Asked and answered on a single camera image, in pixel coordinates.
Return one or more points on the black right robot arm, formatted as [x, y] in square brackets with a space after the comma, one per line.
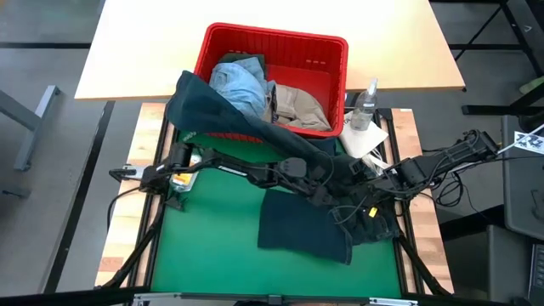
[442, 163]

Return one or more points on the dark green garment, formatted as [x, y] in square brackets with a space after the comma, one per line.
[242, 56]

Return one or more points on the light wood table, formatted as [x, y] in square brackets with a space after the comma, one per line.
[149, 51]

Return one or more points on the white printed tag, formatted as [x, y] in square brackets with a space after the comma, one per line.
[529, 142]

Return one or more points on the grey plastic case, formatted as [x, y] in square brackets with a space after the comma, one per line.
[525, 204]

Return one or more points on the white cloth tote bag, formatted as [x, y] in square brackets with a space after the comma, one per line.
[363, 138]

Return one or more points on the black metal desk frame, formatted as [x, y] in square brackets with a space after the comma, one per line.
[489, 47]

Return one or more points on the wipes packet with orange label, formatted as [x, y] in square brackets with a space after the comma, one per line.
[183, 179]

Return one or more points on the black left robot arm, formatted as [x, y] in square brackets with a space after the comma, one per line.
[238, 168]

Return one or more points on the grey metal table leg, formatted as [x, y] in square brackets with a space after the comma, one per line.
[36, 127]

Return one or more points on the black table base bar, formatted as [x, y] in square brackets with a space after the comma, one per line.
[81, 195]

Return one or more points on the dark blue jeans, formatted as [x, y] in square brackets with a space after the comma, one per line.
[297, 225]

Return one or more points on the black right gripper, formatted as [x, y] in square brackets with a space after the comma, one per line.
[365, 176]

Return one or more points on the red plastic laundry basket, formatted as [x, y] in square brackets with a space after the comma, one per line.
[297, 47]

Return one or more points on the beige trousers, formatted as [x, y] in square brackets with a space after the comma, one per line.
[302, 110]

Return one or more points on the black metal rig frame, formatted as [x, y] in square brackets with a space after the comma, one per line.
[146, 255]

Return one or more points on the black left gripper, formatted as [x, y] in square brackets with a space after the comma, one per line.
[325, 193]

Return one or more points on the clear plastic spray bottle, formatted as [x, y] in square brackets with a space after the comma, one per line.
[364, 108]

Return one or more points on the light blue denim garment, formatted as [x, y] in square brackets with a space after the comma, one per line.
[240, 87]

